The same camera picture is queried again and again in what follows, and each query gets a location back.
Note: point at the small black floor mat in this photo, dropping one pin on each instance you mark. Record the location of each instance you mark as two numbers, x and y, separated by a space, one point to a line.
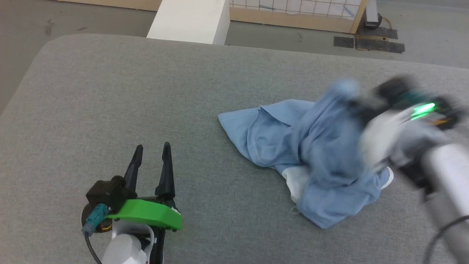
343 41

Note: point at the light wooden board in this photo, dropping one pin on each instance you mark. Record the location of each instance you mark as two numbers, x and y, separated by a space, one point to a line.
117 3

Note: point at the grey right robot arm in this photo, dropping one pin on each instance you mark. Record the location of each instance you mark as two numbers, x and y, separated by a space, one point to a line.
447 176

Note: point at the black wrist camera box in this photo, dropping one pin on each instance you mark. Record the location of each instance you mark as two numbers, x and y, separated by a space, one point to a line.
108 194

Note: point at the grey metal post base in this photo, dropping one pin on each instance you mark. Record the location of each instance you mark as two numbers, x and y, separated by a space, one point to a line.
372 13

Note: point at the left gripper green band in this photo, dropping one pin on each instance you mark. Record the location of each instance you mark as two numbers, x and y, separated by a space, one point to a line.
146 212

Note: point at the light blue garment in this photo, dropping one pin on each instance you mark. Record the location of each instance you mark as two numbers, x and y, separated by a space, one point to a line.
278 135

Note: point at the white square pillar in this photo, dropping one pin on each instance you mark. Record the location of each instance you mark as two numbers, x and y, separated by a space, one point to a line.
188 20

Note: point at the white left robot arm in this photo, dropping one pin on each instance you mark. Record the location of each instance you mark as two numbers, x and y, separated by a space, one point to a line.
126 245

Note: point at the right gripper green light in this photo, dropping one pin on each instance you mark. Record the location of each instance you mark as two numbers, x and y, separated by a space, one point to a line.
403 110

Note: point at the wooden frame grid panel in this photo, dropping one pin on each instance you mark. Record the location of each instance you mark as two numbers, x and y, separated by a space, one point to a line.
293 11

